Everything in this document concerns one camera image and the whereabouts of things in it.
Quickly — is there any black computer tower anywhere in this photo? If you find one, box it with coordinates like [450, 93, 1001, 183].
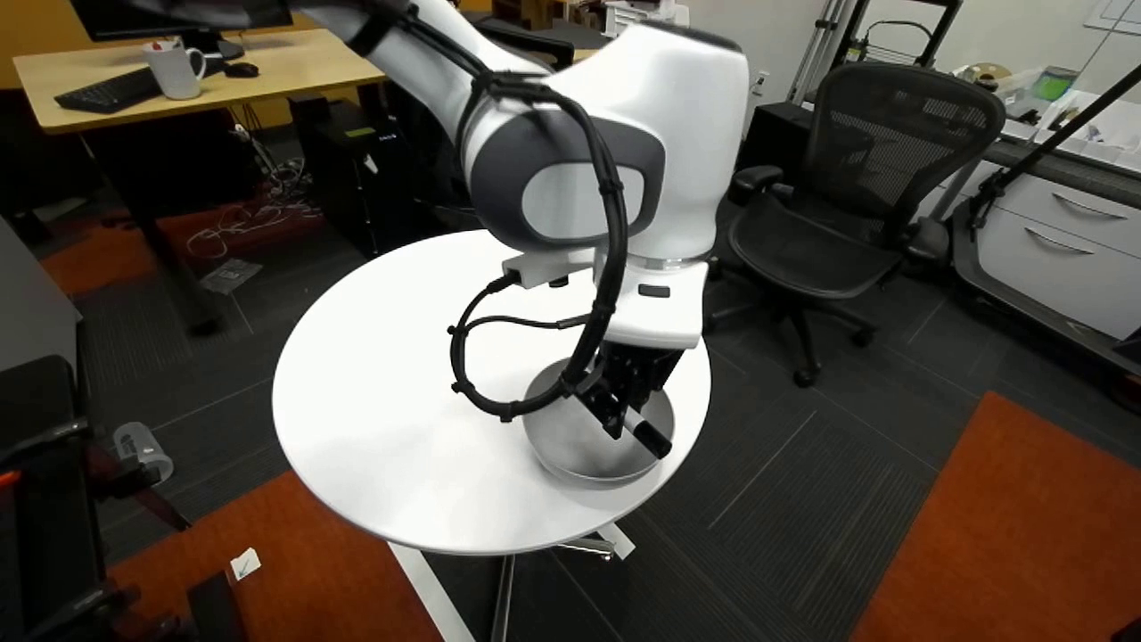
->
[290, 97, 394, 243]

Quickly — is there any grey round bowl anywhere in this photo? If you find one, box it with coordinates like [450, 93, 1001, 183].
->
[519, 355, 676, 488]

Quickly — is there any black monitor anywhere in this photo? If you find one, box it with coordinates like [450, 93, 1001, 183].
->
[68, 0, 295, 37]

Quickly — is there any black stand post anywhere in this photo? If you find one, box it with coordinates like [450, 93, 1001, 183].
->
[186, 569, 249, 642]

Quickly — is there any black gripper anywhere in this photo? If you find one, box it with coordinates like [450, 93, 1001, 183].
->
[573, 340, 687, 464]

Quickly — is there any white table base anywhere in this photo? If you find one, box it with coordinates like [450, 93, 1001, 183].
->
[385, 522, 638, 642]

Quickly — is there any black mesh office chair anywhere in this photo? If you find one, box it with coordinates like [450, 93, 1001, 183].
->
[708, 57, 1014, 390]

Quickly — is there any white drawer cabinet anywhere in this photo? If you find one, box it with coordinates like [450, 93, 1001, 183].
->
[974, 170, 1141, 351]

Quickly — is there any black diagonal stand pole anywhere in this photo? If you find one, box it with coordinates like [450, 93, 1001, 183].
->
[966, 63, 1141, 233]

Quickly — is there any white storage unit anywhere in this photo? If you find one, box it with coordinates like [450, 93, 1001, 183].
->
[599, 0, 690, 31]

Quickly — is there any black keyboard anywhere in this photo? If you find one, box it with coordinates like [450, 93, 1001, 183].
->
[49, 63, 163, 119]

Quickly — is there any grey wrist camera bar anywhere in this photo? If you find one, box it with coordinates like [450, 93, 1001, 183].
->
[499, 248, 599, 292]

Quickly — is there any green item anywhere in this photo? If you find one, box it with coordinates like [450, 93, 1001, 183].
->
[1031, 63, 1079, 107]

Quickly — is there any grey floor power strip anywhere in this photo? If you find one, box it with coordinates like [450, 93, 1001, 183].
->
[197, 257, 268, 296]

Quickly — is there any black box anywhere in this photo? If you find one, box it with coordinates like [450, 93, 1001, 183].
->
[747, 99, 828, 183]

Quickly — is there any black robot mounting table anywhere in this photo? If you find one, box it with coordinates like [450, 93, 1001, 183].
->
[0, 217, 120, 642]

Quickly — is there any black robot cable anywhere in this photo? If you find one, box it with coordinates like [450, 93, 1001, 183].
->
[377, 0, 635, 426]

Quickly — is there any white mug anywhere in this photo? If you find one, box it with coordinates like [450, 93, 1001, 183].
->
[141, 37, 215, 105]

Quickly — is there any light wooden desk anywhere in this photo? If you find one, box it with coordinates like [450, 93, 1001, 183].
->
[12, 25, 387, 340]

